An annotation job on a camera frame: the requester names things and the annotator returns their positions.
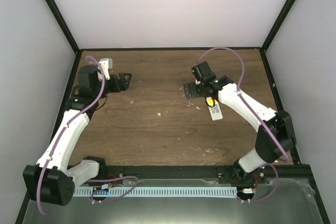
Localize white remote control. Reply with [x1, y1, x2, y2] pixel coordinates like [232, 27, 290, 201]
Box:
[206, 97, 223, 121]

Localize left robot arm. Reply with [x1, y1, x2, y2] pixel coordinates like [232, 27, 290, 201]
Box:
[23, 65, 132, 206]

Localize grey metal front plate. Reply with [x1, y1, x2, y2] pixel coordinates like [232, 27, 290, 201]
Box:
[24, 178, 323, 223]

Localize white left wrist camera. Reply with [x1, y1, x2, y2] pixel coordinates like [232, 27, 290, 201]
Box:
[99, 58, 113, 80]

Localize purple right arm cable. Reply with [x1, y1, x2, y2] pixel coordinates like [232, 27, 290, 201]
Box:
[196, 47, 289, 204]

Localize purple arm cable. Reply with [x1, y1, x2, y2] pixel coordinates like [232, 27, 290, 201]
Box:
[37, 55, 139, 215]
[196, 47, 289, 204]

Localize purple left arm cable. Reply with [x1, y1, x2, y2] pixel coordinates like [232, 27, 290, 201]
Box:
[37, 55, 139, 215]

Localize light blue slotted cable duct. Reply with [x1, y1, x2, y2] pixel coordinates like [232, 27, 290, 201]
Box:
[73, 187, 237, 198]

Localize black metal enclosure frame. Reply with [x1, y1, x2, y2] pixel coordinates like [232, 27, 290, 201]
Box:
[14, 0, 332, 224]

